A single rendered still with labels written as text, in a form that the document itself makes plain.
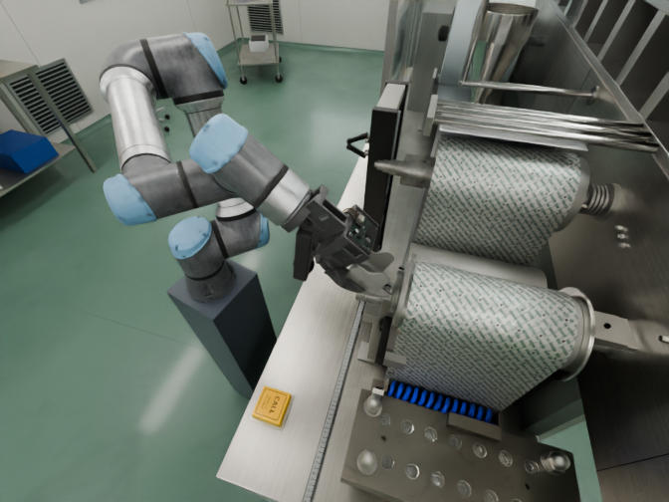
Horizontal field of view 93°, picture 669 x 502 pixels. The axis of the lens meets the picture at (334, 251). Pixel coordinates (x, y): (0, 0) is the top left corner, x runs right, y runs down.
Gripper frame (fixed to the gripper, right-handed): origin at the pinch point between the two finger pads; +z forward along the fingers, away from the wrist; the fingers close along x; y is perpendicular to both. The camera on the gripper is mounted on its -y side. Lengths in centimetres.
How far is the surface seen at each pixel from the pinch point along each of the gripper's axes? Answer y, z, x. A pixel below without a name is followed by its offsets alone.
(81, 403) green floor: -184, -24, -22
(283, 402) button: -37.1, 9.1, -13.7
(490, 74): 20, 4, 69
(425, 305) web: 6.8, 3.8, -3.2
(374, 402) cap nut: -12.8, 15.0, -12.3
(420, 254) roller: 1.3, 6.7, 12.7
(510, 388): 6.1, 28.1, -5.2
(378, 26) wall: -131, -21, 552
